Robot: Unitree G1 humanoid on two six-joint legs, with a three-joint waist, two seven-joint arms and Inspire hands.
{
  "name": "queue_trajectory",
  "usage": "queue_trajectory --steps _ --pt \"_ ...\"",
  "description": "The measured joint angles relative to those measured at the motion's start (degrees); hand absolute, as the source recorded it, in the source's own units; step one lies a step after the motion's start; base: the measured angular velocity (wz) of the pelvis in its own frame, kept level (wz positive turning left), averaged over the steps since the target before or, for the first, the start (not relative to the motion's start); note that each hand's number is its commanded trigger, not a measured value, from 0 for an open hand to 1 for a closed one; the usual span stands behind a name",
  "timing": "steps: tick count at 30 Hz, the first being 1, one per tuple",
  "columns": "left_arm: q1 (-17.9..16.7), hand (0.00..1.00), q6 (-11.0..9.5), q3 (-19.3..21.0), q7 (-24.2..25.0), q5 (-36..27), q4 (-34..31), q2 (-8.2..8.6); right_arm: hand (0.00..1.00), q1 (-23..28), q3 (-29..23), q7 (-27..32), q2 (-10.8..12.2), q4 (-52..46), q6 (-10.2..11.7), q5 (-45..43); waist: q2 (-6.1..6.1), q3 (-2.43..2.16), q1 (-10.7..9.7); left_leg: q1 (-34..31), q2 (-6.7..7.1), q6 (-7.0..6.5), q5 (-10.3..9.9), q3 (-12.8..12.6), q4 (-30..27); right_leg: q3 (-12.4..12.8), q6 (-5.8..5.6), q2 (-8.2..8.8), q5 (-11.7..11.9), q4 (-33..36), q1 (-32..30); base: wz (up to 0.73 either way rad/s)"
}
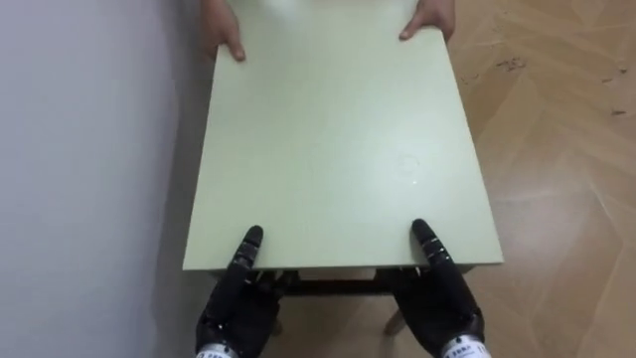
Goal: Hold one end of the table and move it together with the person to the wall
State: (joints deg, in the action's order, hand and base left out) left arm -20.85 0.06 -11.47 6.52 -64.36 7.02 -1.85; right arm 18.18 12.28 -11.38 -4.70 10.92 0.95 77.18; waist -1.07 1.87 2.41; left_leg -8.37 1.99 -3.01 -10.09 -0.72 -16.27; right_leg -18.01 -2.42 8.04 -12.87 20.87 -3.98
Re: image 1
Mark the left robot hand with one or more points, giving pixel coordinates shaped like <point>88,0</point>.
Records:
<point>238,313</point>

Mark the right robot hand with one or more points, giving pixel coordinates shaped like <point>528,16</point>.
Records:
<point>442,303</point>

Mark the pale green folding table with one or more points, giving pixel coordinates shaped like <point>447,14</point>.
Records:
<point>338,149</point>

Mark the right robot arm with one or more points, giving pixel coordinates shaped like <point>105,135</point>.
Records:
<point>464,349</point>

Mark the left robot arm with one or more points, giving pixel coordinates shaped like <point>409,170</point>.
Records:
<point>216,353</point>

